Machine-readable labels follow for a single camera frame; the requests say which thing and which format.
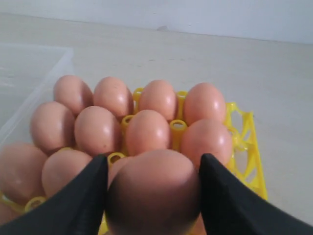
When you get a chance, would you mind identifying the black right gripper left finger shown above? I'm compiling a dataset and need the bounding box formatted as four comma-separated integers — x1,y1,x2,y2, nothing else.
0,154,108,235

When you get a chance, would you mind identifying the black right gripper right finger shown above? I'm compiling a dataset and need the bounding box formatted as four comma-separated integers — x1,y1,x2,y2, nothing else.
199,154,313,235

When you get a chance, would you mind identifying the brown egg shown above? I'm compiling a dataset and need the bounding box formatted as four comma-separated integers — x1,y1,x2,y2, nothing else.
53,75,93,116
30,101,75,155
108,156,134,188
105,149,201,235
138,80,178,121
93,76,134,120
74,106,122,156
42,149,92,198
125,110,172,156
183,82,226,125
0,142,47,205
0,202,21,225
180,119,232,168

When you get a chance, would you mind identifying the yellow plastic egg tray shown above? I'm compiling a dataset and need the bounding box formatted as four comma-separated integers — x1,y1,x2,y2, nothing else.
0,88,268,235

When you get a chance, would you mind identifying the clear plastic container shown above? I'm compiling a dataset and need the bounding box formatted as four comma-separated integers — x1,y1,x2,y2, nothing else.
0,43,74,145

